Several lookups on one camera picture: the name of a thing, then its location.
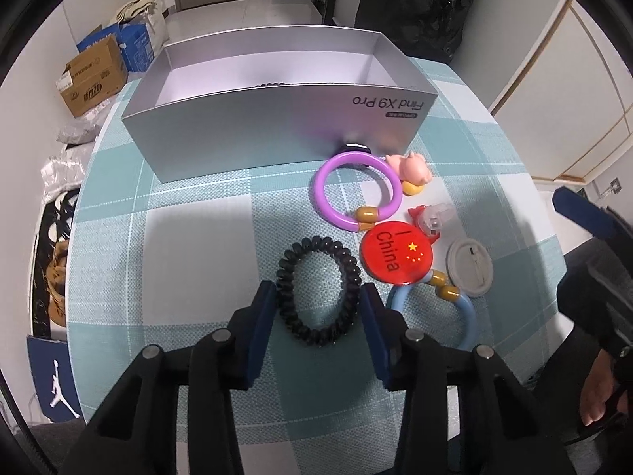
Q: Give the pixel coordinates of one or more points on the black and white patterned bag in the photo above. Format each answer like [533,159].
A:
[49,222]

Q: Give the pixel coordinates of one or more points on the black backpack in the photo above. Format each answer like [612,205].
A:
[420,5]

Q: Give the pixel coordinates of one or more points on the wall socket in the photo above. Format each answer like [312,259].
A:
[614,185]

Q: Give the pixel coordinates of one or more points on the person's bare foot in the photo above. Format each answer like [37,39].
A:
[596,391]

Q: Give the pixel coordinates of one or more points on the teal checked tablecloth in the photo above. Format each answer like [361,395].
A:
[198,237]

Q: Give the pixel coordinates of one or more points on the blue cardboard carton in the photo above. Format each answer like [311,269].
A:
[138,44]

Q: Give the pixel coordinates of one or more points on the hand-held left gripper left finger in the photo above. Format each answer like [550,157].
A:
[259,326]

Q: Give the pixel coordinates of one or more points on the brown cardboard carton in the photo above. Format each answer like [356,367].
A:
[91,76]

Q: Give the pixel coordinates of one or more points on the grey round lid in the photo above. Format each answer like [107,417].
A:
[467,267]

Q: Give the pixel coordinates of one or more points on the silver cardboard box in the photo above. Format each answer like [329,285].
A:
[247,128]

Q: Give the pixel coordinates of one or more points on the blue chair armrest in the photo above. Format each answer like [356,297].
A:
[588,212]

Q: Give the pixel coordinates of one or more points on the pink pig toy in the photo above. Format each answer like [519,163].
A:
[413,170]

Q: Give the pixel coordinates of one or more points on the white plastic package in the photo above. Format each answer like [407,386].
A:
[62,178]

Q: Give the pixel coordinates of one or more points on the red clear hair clip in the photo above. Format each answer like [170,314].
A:
[430,217]

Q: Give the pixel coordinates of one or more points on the blue bag with white figure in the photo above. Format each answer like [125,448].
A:
[54,391]

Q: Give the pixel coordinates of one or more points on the red round badge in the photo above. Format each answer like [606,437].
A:
[390,252]

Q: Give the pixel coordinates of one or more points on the brown sandal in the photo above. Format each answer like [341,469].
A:
[59,277]

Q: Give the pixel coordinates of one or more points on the person's dark trouser leg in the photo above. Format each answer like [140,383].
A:
[598,297]

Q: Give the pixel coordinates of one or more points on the white tote bag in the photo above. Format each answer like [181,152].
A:
[136,7]

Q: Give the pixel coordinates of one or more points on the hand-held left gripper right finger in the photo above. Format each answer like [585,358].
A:
[373,326]

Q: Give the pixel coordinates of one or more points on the clear plastic bag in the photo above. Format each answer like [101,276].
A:
[81,131]

